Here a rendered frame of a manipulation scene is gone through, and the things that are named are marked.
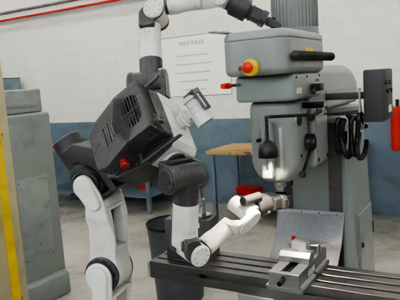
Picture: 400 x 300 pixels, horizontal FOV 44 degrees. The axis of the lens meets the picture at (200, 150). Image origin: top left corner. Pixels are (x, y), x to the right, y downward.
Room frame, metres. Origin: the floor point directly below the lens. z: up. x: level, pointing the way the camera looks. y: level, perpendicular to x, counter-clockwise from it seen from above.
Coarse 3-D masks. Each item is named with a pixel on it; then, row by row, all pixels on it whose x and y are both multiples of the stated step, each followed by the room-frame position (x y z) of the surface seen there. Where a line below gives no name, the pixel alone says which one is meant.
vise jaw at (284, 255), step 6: (282, 252) 1.91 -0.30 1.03; (288, 252) 1.90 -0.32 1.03; (294, 252) 1.89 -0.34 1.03; (300, 252) 1.88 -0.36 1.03; (306, 252) 1.87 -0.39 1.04; (312, 252) 1.89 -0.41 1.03; (282, 258) 1.90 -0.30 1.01; (288, 258) 1.89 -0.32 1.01; (294, 258) 1.88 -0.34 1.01; (300, 258) 1.86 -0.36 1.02; (306, 258) 1.85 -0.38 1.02; (312, 258) 1.88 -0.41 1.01
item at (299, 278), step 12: (324, 252) 2.02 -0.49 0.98; (276, 264) 1.87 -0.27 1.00; (288, 264) 1.88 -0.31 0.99; (300, 264) 1.86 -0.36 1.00; (312, 264) 1.89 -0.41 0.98; (324, 264) 1.98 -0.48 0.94; (276, 276) 1.79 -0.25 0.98; (288, 276) 1.77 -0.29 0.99; (300, 276) 1.76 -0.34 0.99; (312, 276) 1.86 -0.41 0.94; (276, 288) 1.79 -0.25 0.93; (288, 288) 1.77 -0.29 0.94; (300, 288) 1.75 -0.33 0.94
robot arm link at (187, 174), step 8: (176, 168) 1.60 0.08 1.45; (184, 168) 1.61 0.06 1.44; (192, 168) 1.63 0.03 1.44; (200, 168) 1.64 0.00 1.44; (184, 176) 1.59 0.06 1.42; (192, 176) 1.61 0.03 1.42; (200, 176) 1.63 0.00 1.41; (184, 184) 1.59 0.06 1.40; (192, 184) 1.62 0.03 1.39; (200, 184) 1.64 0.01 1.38; (176, 192) 1.60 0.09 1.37; (184, 192) 1.61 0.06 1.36; (192, 192) 1.62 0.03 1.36; (176, 200) 1.63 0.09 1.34; (184, 200) 1.62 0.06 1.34; (192, 200) 1.62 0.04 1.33
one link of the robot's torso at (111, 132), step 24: (120, 96) 1.72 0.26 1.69; (144, 96) 1.69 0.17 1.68; (96, 120) 1.79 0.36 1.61; (120, 120) 1.67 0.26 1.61; (144, 120) 1.61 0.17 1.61; (168, 120) 1.72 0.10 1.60; (96, 144) 1.76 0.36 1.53; (120, 144) 1.64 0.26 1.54; (144, 144) 1.65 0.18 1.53; (168, 144) 1.63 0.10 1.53; (192, 144) 1.76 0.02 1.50; (120, 168) 1.71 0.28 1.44; (144, 168) 1.72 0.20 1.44
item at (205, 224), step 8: (200, 216) 2.18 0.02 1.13; (208, 216) 2.19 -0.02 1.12; (216, 216) 2.23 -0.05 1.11; (168, 224) 2.21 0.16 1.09; (200, 224) 2.16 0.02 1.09; (208, 224) 2.14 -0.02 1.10; (168, 232) 2.21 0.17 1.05; (200, 232) 2.16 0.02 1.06; (168, 240) 2.21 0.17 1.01; (168, 248) 2.21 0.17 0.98; (168, 256) 2.21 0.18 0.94; (176, 256) 2.20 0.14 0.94; (216, 256) 2.20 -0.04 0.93
